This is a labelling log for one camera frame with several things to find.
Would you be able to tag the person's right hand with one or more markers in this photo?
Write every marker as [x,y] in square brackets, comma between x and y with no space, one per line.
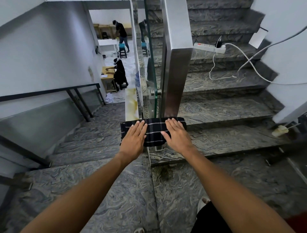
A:
[178,138]

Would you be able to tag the person's left hand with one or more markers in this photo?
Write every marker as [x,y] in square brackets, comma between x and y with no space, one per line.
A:
[133,144]

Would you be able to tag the dark plaid cloth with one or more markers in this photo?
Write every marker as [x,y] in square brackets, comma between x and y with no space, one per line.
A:
[154,132]

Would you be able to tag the steel stair handrail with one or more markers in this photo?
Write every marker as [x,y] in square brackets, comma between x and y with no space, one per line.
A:
[177,24]

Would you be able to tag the person's left forearm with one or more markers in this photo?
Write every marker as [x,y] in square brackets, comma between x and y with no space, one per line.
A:
[79,204]

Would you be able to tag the person's right forearm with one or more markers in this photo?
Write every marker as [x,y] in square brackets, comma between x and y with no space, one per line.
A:
[235,196]

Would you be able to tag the person's white right shoe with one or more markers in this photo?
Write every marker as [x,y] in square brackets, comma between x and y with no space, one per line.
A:
[202,201]

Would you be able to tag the person's white shoe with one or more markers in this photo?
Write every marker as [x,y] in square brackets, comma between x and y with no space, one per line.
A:
[139,230]
[202,201]

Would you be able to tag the person's white left shoe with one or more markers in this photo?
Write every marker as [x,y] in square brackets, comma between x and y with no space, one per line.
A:
[139,230]

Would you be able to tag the person's black trouser leg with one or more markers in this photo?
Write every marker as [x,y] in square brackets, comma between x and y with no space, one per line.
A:
[208,220]

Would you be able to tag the dark metal stair railing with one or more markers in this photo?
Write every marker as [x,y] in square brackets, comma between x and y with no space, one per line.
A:
[36,92]

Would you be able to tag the scattered white papers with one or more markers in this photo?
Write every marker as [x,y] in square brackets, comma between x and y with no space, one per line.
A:
[109,99]

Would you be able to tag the black stool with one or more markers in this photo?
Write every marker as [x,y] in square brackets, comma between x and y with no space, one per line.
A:
[124,85]

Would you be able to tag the glass railing panel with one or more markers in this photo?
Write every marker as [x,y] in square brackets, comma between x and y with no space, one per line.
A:
[92,98]
[36,129]
[153,72]

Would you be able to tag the blue water jug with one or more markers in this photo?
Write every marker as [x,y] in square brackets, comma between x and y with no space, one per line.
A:
[137,80]

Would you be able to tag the small wooden table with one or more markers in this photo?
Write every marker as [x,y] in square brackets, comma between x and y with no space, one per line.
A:
[108,78]

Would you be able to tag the white power strip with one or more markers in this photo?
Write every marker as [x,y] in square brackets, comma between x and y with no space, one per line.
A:
[206,47]

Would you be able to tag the blue stool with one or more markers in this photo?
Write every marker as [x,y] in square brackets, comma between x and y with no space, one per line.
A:
[122,49]
[144,48]

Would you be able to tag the plastic cup with straw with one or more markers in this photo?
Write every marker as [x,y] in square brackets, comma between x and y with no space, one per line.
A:
[279,131]

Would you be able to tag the black charger plug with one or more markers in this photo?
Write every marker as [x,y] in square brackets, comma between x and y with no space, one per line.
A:
[218,43]

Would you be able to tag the white table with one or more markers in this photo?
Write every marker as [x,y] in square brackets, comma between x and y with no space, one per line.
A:
[108,44]

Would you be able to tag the black motorbike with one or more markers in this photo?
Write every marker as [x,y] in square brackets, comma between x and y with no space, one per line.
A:
[302,134]

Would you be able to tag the white card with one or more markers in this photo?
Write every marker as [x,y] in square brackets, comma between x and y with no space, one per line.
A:
[257,38]

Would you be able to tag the dark railing post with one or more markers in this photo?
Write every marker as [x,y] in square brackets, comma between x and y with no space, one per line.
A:
[24,152]
[100,94]
[78,105]
[16,181]
[84,103]

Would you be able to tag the steel railing post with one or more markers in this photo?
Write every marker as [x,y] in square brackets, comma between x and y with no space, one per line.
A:
[163,79]

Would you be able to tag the black wall fixture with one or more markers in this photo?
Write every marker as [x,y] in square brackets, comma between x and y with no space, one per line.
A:
[97,50]

